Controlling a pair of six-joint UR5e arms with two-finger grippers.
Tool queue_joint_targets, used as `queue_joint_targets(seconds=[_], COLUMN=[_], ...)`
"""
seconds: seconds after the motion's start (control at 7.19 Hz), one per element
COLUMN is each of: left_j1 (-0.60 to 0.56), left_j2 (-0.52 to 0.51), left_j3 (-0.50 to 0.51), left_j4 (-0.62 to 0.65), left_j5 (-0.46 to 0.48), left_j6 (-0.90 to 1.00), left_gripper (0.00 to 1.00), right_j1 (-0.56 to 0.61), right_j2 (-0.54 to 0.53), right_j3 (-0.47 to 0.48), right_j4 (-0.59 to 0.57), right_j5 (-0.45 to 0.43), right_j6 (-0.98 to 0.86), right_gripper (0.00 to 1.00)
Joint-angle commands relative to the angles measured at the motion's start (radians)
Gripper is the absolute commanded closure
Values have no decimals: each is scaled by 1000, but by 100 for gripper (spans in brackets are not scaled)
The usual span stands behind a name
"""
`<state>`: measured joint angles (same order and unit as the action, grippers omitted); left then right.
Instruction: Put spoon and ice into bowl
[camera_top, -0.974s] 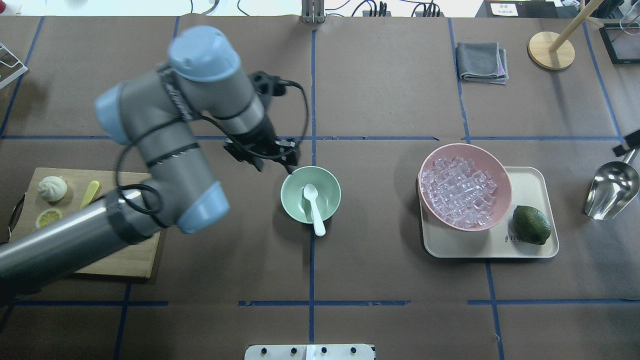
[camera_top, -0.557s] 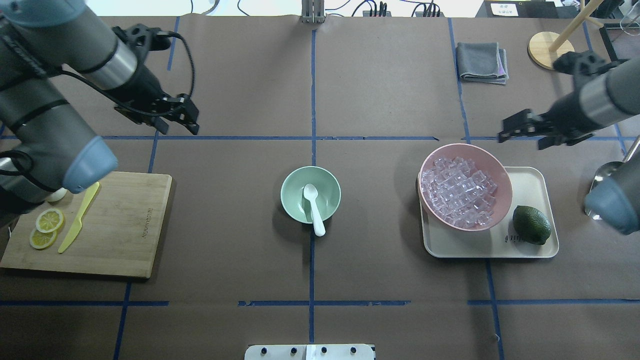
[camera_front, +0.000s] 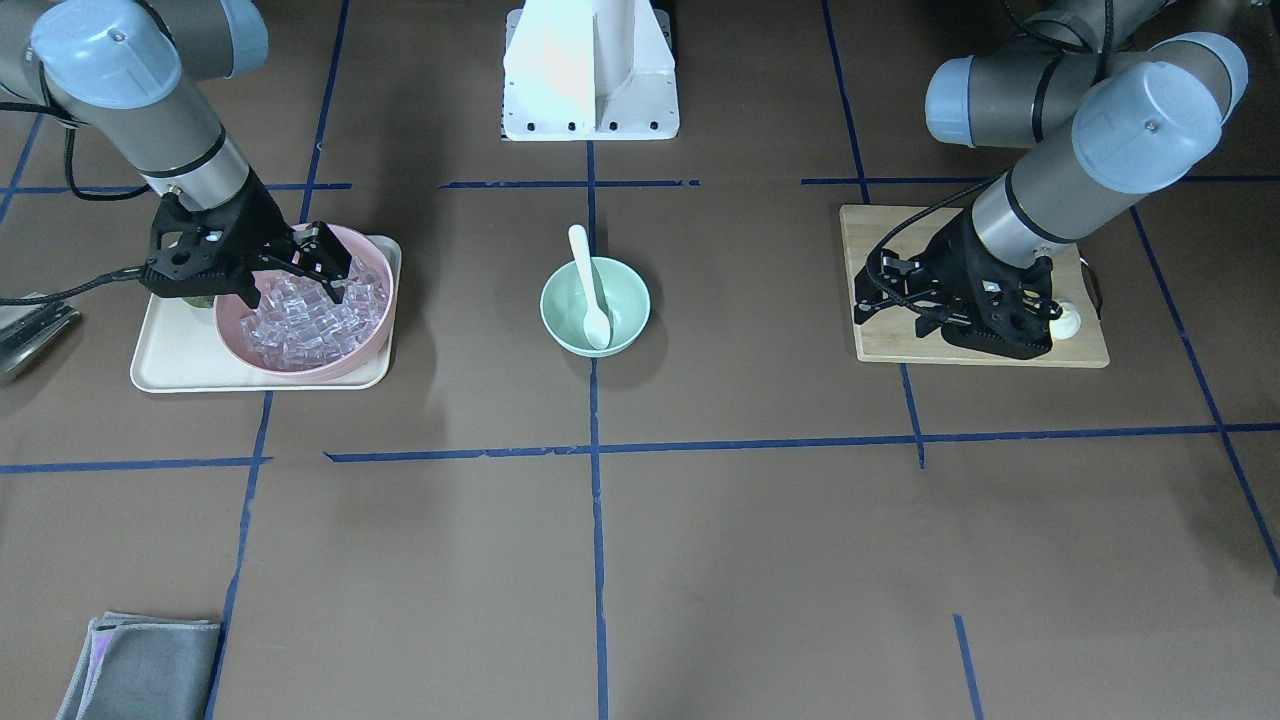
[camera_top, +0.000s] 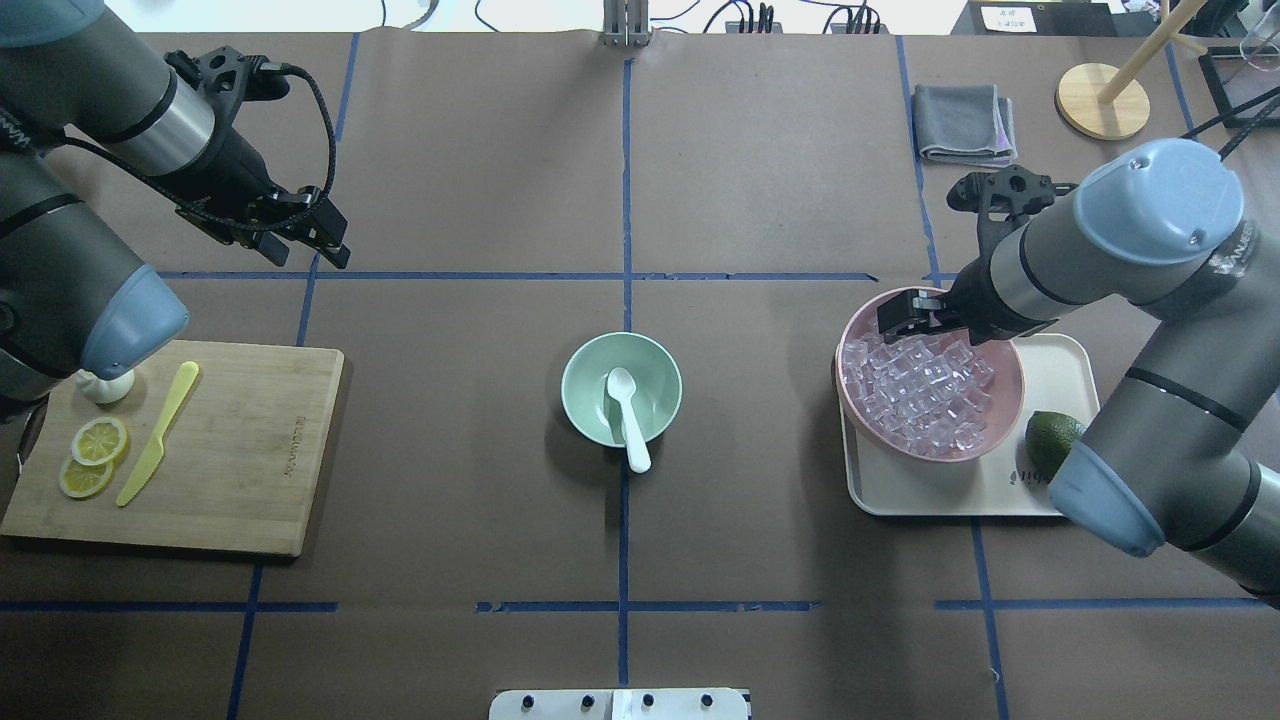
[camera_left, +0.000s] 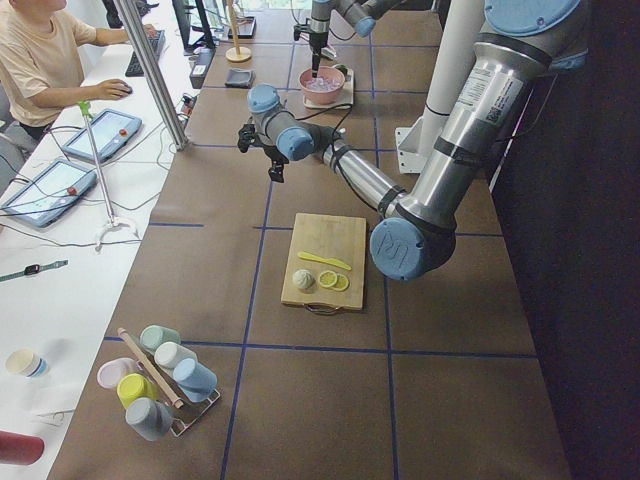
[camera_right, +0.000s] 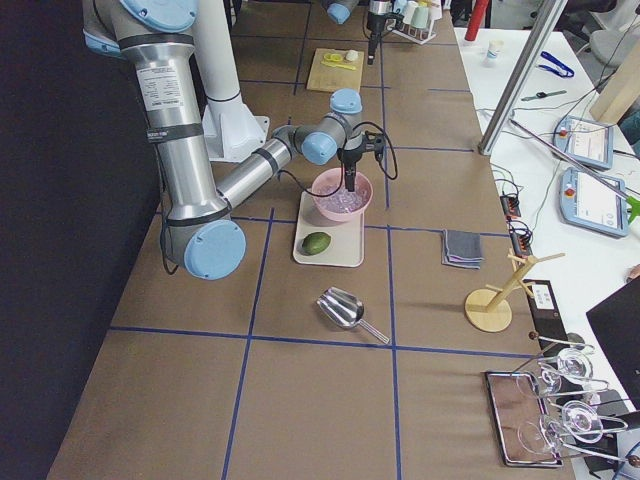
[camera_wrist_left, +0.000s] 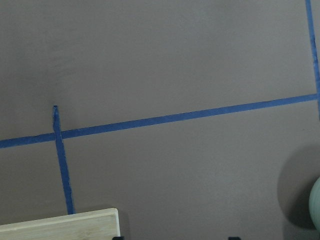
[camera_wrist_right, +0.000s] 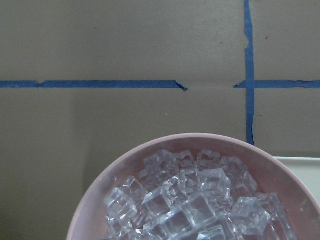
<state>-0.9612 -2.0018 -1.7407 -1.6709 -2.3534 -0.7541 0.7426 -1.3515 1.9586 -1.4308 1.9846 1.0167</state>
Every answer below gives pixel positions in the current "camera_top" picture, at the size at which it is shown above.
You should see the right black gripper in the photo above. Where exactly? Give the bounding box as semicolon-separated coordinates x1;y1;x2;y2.
876;165;1079;346

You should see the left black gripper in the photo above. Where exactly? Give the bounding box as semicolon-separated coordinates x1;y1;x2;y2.
165;46;351;270

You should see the white plastic spoon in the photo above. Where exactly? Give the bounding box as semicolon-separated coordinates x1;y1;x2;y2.
605;366;652;474

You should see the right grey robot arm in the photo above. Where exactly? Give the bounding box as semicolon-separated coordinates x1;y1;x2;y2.
874;138;1279;606

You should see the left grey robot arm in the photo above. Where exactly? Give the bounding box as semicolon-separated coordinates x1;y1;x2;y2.
1;1;349;418

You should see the clear ice cubes pile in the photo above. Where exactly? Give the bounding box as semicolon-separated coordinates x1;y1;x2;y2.
837;333;995;459

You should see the pink bowl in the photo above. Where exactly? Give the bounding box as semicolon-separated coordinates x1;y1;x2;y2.
835;292;1024;462

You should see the mint green bowl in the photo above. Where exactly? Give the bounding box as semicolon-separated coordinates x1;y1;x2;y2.
559;332;684;448

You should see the cream plastic tray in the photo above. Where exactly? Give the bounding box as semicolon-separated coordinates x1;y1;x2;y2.
841;333;1100;518

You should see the green lime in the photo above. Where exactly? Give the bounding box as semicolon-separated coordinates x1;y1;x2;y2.
1024;410;1085;480

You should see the folded grey cloth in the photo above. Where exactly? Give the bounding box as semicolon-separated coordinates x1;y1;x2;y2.
911;85;1018;168

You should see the bamboo cutting board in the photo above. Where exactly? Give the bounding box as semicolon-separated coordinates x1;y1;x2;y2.
3;340;346;557

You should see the white steamed bun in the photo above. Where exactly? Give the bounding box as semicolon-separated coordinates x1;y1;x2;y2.
72;370;136;406

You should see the yellow plastic knife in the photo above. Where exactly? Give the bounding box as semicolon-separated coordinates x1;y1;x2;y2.
115;361;201;509

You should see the wooden stand with pole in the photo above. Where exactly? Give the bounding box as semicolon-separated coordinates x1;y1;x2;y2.
1053;1;1207;142

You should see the black box with label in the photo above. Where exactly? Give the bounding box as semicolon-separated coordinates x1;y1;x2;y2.
950;1;1157;38

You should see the black power strip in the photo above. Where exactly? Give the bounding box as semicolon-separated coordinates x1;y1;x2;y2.
723;1;783;35

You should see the black framed tray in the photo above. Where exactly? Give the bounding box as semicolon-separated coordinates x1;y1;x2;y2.
1198;44;1279;128

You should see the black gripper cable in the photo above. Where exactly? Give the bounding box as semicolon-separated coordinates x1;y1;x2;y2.
60;61;338;233

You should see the metal camera post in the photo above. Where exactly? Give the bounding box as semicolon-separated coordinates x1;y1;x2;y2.
600;0;653;47

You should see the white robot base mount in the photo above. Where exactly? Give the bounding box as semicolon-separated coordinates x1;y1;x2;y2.
488;687;753;719

